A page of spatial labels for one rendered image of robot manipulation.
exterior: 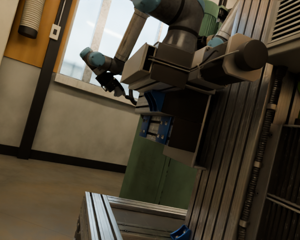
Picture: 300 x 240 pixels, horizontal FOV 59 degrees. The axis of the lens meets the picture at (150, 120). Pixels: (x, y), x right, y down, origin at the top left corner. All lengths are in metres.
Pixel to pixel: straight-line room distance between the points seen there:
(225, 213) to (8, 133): 2.30
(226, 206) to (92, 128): 2.30
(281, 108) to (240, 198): 0.24
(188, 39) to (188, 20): 0.07
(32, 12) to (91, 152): 1.44
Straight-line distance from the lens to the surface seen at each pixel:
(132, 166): 1.84
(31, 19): 2.63
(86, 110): 2.86
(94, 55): 1.40
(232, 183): 0.73
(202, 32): 1.87
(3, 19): 2.50
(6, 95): 2.73
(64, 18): 2.80
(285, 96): 0.75
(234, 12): 1.35
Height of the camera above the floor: 0.53
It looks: 3 degrees up
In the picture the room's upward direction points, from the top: 15 degrees clockwise
